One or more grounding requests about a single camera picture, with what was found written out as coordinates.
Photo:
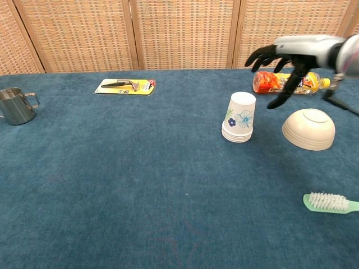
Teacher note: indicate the stainless steel mug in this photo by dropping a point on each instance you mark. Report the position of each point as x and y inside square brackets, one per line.
[15, 107]

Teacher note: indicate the woven wooden folding screen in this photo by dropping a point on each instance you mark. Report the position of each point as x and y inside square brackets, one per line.
[182, 33]

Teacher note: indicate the blue table cloth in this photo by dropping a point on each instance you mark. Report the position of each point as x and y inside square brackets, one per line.
[140, 182]

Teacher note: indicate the white flower-print paper cup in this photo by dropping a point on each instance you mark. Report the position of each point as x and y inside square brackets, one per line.
[241, 112]

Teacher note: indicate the yellow razor blister pack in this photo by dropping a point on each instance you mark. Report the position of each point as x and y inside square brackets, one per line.
[124, 87]

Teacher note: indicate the green white-bristle toothbrush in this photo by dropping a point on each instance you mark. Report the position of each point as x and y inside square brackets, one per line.
[328, 203]

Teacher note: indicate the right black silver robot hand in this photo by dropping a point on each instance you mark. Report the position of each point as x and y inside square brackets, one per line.
[303, 47]

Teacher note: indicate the orange drink plastic bottle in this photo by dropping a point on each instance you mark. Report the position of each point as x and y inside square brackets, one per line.
[265, 84]

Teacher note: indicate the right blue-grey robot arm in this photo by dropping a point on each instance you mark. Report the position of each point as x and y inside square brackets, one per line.
[350, 56]

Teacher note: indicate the beige ribbed bowl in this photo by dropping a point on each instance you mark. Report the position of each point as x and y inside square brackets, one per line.
[308, 130]

